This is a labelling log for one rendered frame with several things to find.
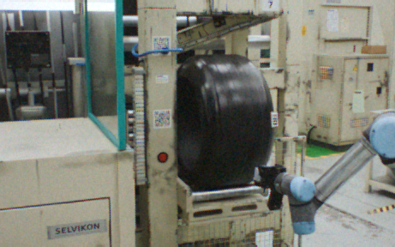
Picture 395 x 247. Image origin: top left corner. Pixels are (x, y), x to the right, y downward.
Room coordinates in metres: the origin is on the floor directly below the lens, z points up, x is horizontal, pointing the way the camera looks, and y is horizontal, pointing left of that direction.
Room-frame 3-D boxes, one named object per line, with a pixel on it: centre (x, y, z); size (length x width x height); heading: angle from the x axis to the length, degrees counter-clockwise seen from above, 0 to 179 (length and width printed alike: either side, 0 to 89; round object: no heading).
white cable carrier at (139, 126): (2.01, 0.23, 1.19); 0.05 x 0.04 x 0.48; 20
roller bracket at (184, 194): (2.11, 0.09, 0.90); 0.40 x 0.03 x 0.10; 20
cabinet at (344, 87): (6.87, -2.10, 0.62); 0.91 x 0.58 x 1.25; 120
